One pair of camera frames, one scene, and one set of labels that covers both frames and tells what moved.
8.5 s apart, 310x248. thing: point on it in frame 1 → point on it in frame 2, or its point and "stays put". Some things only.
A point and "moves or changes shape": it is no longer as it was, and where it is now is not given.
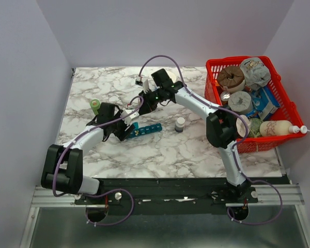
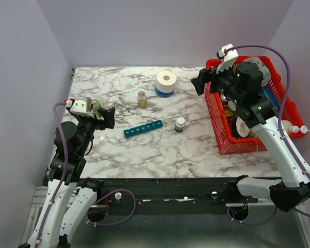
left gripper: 122,134 → 109,121
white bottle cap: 181,120 stays put
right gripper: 146,106 → 204,76
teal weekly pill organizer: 137,131 moves or changes shape
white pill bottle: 180,124 stays put
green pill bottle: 95,105 stays put
